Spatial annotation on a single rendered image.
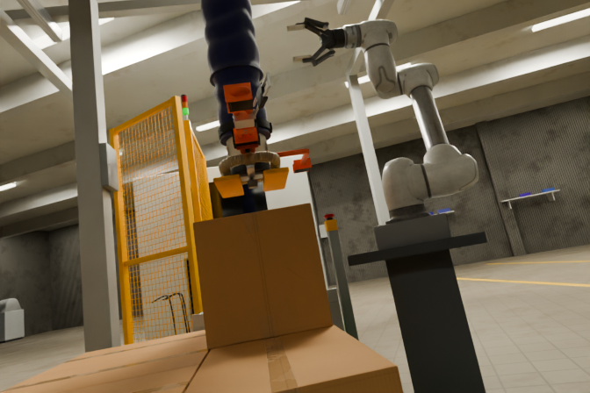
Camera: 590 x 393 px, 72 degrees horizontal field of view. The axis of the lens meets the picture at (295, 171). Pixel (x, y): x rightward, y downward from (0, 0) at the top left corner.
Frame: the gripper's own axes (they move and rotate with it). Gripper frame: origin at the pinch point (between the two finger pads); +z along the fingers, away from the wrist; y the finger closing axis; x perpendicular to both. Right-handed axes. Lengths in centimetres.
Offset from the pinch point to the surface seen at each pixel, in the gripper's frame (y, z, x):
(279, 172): 48, 13, 10
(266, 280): 86, 24, -5
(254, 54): -9.2, 14.5, 20.4
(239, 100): 38, 23, -37
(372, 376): 104, 7, -63
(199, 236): 68, 43, -4
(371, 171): -17, -125, 350
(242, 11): -29.1, 16.5, 17.4
